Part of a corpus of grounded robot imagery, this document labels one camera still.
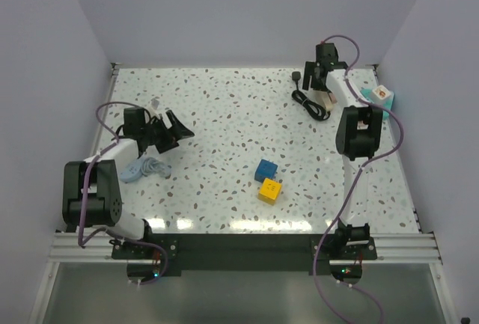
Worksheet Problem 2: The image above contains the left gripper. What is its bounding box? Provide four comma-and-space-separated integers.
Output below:
141, 110, 193, 153

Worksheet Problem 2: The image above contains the black power cord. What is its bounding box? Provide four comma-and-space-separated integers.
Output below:
290, 70, 331, 120

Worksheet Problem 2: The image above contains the light blue round socket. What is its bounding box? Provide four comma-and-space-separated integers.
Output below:
119, 158, 145, 183

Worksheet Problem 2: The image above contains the blue cube plug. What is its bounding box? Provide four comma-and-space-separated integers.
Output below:
254, 159, 278, 183

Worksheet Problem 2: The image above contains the yellow cube socket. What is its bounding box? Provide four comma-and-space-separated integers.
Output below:
257, 178, 281, 205

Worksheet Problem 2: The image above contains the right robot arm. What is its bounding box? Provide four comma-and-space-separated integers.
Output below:
303, 36, 382, 259

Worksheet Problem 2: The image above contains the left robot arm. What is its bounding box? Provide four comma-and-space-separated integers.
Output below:
62, 103, 195, 258

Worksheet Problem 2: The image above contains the teal triangular socket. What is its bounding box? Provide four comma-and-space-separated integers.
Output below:
360, 88, 394, 120

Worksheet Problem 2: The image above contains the white cube plug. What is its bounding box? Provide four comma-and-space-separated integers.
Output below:
370, 85, 393, 106

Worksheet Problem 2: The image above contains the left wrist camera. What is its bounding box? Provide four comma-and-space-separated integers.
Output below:
149, 98, 160, 111

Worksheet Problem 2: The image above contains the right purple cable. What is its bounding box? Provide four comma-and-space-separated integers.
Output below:
312, 34, 406, 324

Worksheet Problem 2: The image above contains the purple cable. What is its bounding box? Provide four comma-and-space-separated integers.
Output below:
76, 101, 168, 287
312, 34, 406, 324

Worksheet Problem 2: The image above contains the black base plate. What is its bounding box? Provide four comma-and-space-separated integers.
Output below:
109, 233, 378, 279

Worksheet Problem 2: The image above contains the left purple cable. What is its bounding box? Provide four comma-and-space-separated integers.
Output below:
76, 101, 168, 287

